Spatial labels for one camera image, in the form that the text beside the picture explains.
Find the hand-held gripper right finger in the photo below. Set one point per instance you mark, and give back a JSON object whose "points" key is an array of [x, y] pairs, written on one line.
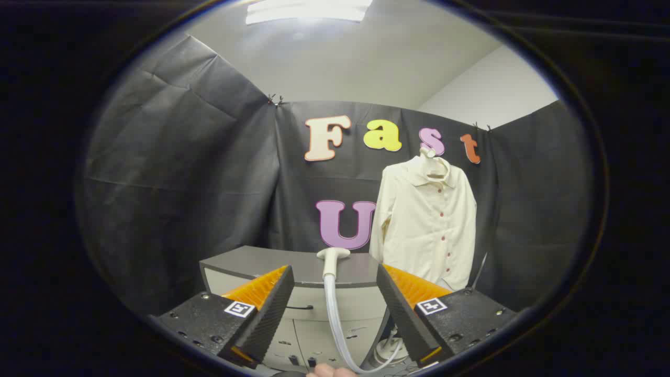
{"points": [[403, 314]]}

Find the white garment steamer head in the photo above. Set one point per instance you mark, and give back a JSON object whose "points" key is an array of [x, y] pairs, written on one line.
{"points": [[331, 257]]}

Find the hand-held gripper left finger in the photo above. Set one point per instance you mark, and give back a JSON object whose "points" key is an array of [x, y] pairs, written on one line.
{"points": [[267, 314]]}

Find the small black backdrop clip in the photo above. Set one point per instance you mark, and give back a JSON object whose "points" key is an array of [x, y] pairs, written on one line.
{"points": [[275, 99], [481, 126]]}

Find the white cabinet with grey top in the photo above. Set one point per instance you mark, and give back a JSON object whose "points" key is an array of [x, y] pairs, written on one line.
{"points": [[309, 267]]}

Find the thin steamer pole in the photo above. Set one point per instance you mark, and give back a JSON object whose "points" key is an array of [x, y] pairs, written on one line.
{"points": [[479, 271]]}

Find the white clothes hanger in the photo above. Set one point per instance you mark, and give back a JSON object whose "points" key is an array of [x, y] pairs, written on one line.
{"points": [[433, 166]]}

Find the black backdrop cloth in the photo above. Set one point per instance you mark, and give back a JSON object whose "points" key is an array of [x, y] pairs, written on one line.
{"points": [[183, 183]]}

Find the white steamer base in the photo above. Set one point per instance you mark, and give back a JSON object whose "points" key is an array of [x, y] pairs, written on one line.
{"points": [[388, 350]]}

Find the ceiling light panel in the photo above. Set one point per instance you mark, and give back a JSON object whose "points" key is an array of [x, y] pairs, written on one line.
{"points": [[306, 9]]}

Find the cream button-up shirt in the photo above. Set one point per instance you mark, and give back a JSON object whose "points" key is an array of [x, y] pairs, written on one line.
{"points": [[424, 230]]}

